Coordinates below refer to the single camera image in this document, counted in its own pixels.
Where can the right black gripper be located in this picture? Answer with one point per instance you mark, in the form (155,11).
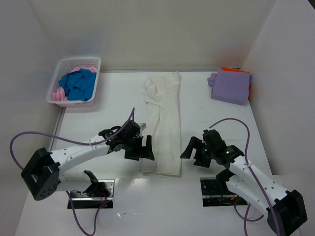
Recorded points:
(200,154)

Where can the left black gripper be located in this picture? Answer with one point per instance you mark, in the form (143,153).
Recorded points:
(137,149)

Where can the white t shirt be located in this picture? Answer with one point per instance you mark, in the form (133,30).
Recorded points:
(163,125)

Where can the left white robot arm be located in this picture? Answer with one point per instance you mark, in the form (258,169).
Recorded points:
(44,173)

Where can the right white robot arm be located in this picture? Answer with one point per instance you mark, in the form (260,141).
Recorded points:
(285,210)

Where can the folded purple t shirt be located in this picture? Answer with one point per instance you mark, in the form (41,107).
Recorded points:
(229,87)

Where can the folded orange t shirt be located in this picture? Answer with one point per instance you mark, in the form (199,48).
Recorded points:
(239,71)

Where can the blue t shirt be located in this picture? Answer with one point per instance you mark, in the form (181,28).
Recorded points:
(78,85)

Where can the pink t shirt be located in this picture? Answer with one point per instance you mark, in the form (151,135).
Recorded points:
(59,95)

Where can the white plastic basket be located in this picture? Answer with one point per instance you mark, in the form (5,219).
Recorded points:
(65,66)

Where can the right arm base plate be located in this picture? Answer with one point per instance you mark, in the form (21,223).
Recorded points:
(215,194)

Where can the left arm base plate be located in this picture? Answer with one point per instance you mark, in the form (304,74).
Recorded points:
(104,195)

